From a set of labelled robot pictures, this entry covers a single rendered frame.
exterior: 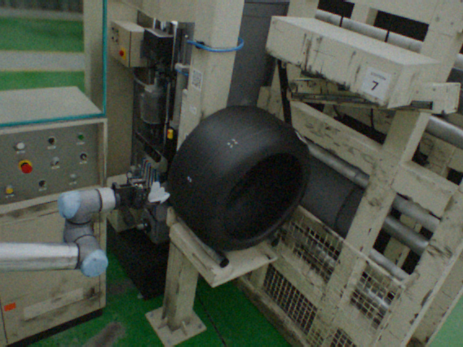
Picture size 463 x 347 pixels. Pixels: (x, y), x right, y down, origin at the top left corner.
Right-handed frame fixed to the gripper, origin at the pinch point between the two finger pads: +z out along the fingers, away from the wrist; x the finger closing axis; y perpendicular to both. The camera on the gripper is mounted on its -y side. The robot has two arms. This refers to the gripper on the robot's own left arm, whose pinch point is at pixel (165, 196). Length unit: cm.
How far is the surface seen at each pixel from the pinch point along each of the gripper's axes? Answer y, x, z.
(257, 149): 23.3, -11.1, 25.0
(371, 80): 56, -27, 48
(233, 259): -36, -5, 40
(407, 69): 63, -36, 51
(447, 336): -96, -70, 199
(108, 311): -121, 54, 20
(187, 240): -32.4, 8.8, 23.9
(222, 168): 15.4, -8.7, 13.9
